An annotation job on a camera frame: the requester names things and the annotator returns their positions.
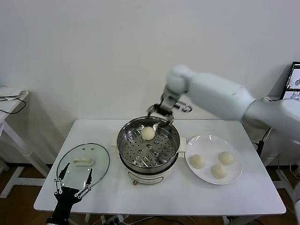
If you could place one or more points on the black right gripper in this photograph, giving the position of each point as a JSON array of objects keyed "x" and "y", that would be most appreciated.
[{"x": 168, "y": 105}]

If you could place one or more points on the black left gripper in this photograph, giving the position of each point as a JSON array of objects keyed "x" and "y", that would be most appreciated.
[{"x": 65, "y": 201}]

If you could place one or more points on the white steamed baozi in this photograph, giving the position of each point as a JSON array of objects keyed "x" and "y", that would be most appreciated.
[
  {"x": 219, "y": 171},
  {"x": 147, "y": 133},
  {"x": 197, "y": 161},
  {"x": 226, "y": 158}
]

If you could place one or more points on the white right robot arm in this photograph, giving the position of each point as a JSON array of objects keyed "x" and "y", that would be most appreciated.
[{"x": 215, "y": 93}]

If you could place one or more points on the perforated steel steamer basket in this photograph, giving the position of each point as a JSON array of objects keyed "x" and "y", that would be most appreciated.
[{"x": 140, "y": 154}]

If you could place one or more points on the white round plate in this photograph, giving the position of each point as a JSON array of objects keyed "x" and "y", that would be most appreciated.
[{"x": 199, "y": 145}]

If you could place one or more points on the white power strip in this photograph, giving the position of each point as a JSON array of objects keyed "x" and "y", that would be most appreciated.
[{"x": 112, "y": 220}]

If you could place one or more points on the white side table with cloth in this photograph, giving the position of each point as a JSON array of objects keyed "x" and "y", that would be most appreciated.
[{"x": 15, "y": 138}]

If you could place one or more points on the white folded cloth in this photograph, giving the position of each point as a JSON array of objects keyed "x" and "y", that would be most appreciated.
[{"x": 14, "y": 93}]

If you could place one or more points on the grey open laptop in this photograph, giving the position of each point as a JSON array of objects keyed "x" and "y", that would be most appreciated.
[{"x": 294, "y": 77}]

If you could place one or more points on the white side table with laptop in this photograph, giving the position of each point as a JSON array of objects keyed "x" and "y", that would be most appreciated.
[{"x": 285, "y": 185}]

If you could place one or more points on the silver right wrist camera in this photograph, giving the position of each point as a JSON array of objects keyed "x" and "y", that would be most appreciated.
[{"x": 184, "y": 107}]

